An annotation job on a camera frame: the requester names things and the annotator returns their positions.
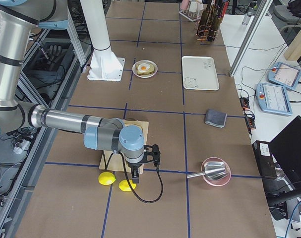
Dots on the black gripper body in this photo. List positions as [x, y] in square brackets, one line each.
[134, 166]

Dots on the teach pendant near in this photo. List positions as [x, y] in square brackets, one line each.
[273, 99]

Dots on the yellow lemon left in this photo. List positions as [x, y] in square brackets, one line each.
[106, 178]

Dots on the dark wine bottle left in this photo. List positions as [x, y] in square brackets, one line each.
[208, 12]

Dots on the yellow lemon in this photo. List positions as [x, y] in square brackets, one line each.
[127, 185]
[106, 178]

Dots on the steel scoop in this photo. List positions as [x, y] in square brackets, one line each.
[212, 170]

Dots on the black laptop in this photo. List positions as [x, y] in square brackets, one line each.
[286, 149]

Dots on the wooden cutting board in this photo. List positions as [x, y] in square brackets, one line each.
[115, 163]

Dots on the teach pendant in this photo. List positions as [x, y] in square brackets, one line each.
[285, 75]
[273, 99]

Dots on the fried egg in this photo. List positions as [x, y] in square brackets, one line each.
[143, 67]

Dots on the bottom toast slice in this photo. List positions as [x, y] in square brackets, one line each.
[150, 71]

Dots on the yellow lemon right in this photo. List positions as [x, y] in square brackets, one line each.
[127, 185]

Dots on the white round plate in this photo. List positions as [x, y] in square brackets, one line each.
[144, 76]

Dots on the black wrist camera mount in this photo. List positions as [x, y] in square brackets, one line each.
[151, 154]

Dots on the black computer box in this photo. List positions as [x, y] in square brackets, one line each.
[264, 159]

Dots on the dark wine bottle right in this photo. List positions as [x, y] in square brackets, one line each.
[219, 12]

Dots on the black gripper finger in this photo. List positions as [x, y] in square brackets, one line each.
[135, 178]

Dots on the folded grey cloth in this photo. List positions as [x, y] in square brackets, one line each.
[215, 118]

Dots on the teach pendant far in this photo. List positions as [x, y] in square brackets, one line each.
[285, 75]

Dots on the copper wire bottle rack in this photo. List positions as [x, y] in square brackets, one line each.
[206, 33]

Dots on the dark wine bottle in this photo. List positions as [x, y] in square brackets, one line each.
[219, 12]
[208, 12]

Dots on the pink bowl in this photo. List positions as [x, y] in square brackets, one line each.
[221, 182]

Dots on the aluminium frame post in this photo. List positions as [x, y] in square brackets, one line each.
[261, 12]

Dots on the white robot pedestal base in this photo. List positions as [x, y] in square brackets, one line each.
[104, 65]

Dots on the cream bear tray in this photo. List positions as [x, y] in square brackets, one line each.
[199, 73]

